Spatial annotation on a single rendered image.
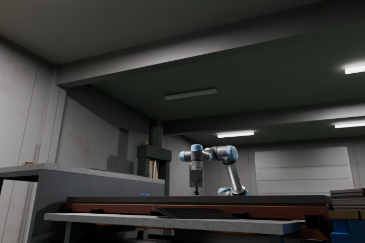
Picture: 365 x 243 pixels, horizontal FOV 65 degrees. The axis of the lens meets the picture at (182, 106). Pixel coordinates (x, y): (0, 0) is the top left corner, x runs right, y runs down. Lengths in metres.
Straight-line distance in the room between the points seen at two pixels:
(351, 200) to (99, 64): 4.44
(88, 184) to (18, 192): 2.89
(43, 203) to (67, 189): 0.19
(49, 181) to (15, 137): 3.00
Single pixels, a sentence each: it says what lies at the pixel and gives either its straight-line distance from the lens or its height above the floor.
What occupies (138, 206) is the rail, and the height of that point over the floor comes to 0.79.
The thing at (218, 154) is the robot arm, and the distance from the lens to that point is 2.32.
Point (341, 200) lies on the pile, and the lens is 1.05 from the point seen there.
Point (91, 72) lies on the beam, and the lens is 5.04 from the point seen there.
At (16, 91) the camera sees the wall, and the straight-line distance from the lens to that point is 5.14.
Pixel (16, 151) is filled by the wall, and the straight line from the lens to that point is 5.04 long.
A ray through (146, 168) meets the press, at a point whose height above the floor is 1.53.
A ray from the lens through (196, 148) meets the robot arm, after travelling 1.88.
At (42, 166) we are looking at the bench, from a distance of 2.09.
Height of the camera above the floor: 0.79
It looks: 20 degrees up
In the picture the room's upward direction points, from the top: 1 degrees clockwise
